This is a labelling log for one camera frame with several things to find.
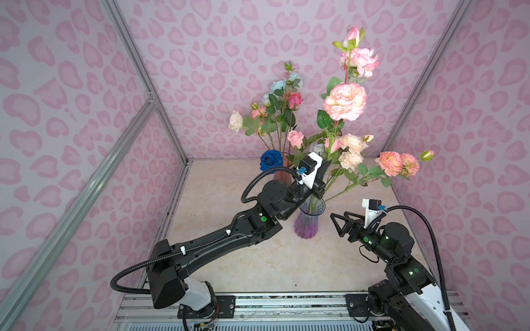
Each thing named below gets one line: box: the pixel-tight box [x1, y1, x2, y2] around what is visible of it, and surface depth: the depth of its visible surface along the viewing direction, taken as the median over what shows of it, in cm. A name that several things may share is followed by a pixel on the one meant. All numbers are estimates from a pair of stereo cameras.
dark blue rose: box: [259, 149, 284, 175], surface depth 63 cm
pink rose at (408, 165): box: [323, 149, 435, 203], surface depth 62 cm
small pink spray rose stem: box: [317, 25, 381, 166], surface depth 39 cm
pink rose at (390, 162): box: [374, 151, 404, 178], surface depth 59 cm
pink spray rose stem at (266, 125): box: [249, 101, 278, 151], surface depth 85 cm
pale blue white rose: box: [260, 93, 271, 105], surface depth 86 cm
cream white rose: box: [228, 109, 244, 133], surface depth 80 cm
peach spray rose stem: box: [324, 133, 375, 202], surface depth 67 cm
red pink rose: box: [324, 138, 343, 154], surface depth 67 cm
